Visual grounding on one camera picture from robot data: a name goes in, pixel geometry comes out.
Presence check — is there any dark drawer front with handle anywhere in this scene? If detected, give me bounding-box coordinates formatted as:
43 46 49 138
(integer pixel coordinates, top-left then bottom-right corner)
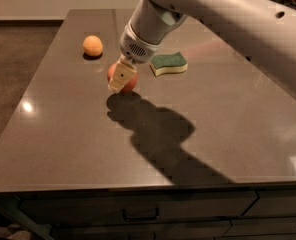
20 191 257 225

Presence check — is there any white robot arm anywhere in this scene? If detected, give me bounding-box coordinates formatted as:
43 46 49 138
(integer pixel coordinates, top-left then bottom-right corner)
109 0 296 99

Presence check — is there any red apple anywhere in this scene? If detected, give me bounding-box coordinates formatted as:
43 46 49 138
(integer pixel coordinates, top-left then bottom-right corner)
107 62 139 94

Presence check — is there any dark right drawer front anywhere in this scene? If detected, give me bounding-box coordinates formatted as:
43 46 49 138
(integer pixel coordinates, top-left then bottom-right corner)
244 190 296 217

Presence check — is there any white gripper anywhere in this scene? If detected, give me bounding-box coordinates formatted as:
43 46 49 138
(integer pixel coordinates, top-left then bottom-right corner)
107 23 162 94

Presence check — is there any dark lower drawer front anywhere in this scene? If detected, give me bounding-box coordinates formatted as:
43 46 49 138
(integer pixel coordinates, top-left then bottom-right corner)
51 221 231 240

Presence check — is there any green yellow sponge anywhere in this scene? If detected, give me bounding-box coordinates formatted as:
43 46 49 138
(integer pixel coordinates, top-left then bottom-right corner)
150 52 188 77

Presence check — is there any orange fruit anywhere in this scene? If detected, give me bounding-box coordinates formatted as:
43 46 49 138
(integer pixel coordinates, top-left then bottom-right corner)
83 35 103 57

